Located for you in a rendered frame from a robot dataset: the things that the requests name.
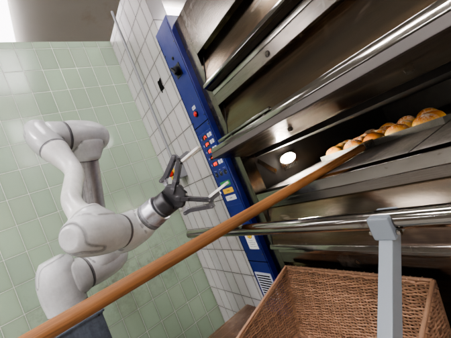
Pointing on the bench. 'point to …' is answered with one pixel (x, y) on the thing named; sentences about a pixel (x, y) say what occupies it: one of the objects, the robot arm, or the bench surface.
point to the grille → (265, 280)
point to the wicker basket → (435, 315)
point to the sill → (376, 170)
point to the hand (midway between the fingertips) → (210, 166)
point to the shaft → (174, 257)
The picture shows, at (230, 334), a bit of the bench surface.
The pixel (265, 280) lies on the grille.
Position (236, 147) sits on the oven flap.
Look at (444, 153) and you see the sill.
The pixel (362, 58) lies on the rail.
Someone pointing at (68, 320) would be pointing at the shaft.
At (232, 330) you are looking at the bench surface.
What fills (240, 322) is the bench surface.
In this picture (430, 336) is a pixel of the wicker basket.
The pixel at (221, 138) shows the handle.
